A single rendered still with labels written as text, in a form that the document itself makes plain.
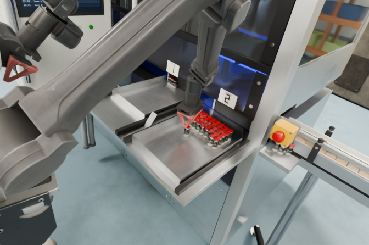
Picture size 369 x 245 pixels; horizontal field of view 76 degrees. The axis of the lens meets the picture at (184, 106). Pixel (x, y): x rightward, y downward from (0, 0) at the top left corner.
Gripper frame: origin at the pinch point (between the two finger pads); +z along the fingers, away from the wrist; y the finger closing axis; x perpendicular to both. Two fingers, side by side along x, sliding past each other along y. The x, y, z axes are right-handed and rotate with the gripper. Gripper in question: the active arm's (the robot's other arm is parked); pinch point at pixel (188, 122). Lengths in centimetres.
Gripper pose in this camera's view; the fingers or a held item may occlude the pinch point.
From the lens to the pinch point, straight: 92.0
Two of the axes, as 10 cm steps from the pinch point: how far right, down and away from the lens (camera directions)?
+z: -1.2, 8.2, 5.5
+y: 5.3, -4.2, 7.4
